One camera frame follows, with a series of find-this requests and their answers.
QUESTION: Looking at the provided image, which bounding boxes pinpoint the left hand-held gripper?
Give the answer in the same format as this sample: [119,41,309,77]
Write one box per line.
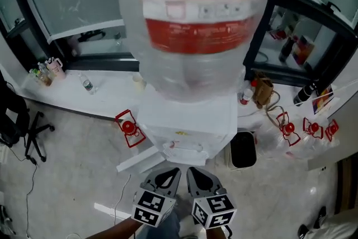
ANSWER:
[130,166,182,228]

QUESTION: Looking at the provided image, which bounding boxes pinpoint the person's left forearm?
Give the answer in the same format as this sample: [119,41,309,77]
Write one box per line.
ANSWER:
[96,217,146,239]

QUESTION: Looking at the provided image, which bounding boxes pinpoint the small clear water bottle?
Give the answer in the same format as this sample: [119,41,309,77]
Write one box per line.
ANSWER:
[78,73,97,95]

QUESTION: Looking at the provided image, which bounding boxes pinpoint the black floor cable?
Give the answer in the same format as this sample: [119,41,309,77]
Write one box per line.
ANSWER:
[10,147,39,239]

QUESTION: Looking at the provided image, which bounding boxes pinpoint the cream cylindrical container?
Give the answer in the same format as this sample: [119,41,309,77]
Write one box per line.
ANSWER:
[133,74,146,93]

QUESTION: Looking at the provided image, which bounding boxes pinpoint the wooden step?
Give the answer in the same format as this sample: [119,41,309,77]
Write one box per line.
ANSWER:
[334,158,358,215]

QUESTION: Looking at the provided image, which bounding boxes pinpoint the black thermos flask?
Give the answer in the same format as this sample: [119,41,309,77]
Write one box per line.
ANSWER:
[293,82,318,106]

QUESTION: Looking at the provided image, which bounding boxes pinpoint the white power cord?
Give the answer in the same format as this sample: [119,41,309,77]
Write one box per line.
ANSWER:
[112,173,132,227]

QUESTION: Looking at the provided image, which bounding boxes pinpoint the brown bag with strap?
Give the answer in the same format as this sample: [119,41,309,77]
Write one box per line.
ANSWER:
[253,71,288,121]

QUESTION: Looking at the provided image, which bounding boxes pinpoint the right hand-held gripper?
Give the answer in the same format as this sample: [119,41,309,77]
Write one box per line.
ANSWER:
[186,166,238,230]

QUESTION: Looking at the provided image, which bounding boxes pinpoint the black window frame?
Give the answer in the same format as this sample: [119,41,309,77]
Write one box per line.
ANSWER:
[0,0,358,87]

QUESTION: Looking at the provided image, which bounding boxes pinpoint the white bottle with red cap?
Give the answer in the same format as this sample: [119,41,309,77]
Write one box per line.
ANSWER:
[239,79,257,106]

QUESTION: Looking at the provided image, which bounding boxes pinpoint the white slotted drip tray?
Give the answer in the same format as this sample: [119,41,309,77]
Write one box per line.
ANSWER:
[162,148,209,166]

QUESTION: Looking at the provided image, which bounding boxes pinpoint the black office chair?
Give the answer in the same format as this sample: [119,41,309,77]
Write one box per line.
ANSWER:
[0,72,55,163]

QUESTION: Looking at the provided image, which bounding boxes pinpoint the large plastic-wrapped water jug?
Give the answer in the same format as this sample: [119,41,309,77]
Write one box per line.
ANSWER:
[102,0,274,104]

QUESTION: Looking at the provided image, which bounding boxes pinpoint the person's right forearm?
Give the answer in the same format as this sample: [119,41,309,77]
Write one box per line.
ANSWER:
[205,226,226,239]

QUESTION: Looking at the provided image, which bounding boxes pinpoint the colourful booklet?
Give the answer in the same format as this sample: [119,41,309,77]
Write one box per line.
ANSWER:
[312,85,341,115]

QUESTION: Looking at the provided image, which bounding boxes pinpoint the beige trash bin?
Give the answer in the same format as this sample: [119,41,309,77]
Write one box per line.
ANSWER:
[228,130,257,171]

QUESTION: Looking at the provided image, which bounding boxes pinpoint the person's blue jeans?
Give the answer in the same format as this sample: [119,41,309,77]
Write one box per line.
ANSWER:
[136,211,181,239]

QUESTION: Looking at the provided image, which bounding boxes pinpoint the white water dispenser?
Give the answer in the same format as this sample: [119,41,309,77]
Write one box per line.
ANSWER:
[136,91,238,167]

